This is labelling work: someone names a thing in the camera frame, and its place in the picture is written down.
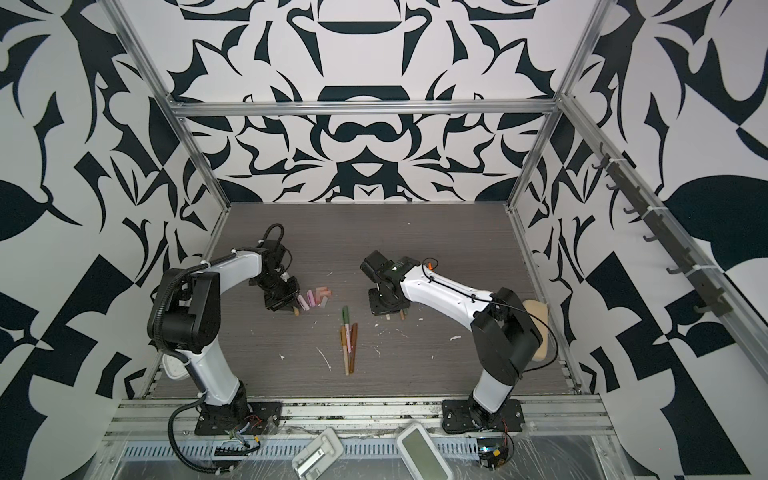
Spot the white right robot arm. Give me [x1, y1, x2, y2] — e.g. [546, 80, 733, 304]
[360, 250, 544, 414]

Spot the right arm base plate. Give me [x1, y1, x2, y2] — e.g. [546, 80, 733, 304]
[441, 398, 525, 435]

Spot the grey screen device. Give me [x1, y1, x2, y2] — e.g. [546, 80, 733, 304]
[395, 422, 454, 480]

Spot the green cap pink marker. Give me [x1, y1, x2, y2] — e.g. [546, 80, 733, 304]
[342, 305, 352, 353]

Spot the tan marker pen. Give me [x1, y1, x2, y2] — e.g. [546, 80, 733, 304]
[340, 325, 350, 376]

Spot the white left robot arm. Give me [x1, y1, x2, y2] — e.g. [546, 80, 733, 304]
[147, 239, 299, 407]

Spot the white handheld device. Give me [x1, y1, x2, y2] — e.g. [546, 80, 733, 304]
[291, 428, 345, 480]

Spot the beige sponge block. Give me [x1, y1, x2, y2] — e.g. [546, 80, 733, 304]
[523, 299, 550, 362]

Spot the black corrugated cable conduit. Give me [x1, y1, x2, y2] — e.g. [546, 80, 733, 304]
[146, 223, 286, 475]

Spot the small circuit board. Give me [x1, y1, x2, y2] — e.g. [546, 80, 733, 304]
[477, 435, 515, 470]

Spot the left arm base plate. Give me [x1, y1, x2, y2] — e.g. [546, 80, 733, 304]
[194, 401, 283, 436]

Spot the brown marker pen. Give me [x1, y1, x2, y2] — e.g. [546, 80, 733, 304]
[349, 323, 358, 374]

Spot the black wall hook rail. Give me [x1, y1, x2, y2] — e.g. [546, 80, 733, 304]
[594, 145, 733, 317]

